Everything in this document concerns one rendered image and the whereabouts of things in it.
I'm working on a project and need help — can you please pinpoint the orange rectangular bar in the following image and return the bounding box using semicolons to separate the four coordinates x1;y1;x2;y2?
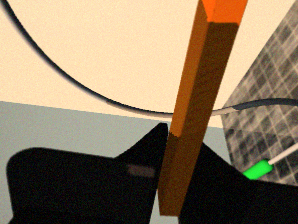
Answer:
157;0;248;217

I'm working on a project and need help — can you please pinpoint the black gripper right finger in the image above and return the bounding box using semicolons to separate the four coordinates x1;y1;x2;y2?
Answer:
177;142;298;224

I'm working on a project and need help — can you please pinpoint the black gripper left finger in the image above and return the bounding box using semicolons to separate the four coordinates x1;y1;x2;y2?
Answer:
6;122;169;224

